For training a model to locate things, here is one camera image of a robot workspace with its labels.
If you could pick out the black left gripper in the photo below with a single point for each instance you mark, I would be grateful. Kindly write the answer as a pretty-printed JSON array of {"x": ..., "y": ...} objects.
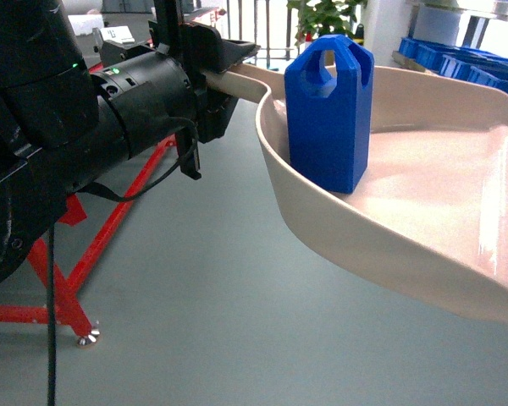
[{"x": 195, "y": 49}]

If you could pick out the blue plastic block part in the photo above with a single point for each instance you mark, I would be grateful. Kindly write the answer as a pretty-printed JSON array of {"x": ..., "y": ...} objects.
[{"x": 328, "y": 94}]

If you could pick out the beige plastic dustpan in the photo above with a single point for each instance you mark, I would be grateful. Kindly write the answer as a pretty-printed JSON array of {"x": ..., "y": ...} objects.
[{"x": 429, "y": 218}]

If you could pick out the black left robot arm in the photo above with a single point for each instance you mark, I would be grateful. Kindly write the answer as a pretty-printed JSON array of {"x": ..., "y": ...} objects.
[{"x": 62, "y": 127}]

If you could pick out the steel flow rack shelf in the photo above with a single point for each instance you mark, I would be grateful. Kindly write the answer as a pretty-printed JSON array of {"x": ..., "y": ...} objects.
[{"x": 445, "y": 37}]

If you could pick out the green potted plant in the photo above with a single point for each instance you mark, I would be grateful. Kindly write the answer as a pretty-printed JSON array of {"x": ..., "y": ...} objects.
[{"x": 324, "y": 17}]

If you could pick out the red metal table frame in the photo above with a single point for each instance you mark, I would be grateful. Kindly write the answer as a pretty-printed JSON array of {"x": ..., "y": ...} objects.
[{"x": 68, "y": 310}]

